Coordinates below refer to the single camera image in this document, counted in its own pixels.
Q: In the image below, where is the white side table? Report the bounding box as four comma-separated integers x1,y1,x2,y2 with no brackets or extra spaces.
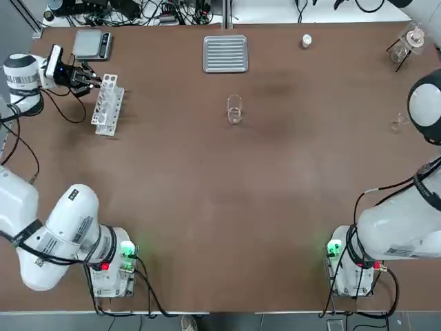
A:
41,0,414,26

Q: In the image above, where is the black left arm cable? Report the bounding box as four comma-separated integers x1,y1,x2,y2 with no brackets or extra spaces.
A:
0,86,87,183

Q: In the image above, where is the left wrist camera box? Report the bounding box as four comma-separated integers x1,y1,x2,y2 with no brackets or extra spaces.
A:
45,43,65,80

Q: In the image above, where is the black tripod stand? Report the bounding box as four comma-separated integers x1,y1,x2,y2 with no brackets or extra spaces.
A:
385,21,434,73

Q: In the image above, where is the aluminium frame post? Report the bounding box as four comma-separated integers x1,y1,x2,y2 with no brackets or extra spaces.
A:
222,0,232,30
20,0,44,39

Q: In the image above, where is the white test tube rack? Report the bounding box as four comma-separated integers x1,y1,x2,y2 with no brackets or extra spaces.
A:
90,72,126,137

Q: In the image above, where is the small clear glass cup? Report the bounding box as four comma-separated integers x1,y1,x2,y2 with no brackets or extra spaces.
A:
390,112,412,132

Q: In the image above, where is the clear glass beaker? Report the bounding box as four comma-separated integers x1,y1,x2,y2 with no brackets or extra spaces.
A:
226,94,245,126

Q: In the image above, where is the glass flask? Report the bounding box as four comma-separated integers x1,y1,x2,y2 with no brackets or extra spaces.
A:
405,28,427,48

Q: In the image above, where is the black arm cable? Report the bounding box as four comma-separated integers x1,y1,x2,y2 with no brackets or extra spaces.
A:
0,86,87,183
353,177,418,228

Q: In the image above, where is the glass alcohol lamp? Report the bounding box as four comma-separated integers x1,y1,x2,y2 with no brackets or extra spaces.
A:
390,43,411,63

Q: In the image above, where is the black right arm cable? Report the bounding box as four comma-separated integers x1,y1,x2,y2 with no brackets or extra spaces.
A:
353,177,418,228

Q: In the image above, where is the ribbed metal tray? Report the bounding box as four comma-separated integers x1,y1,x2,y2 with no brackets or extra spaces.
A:
202,35,249,74

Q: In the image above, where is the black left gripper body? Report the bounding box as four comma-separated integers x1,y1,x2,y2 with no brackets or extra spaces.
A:
54,63,83,94

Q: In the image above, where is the silver digital scale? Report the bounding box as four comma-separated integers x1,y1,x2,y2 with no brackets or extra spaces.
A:
72,29,114,62

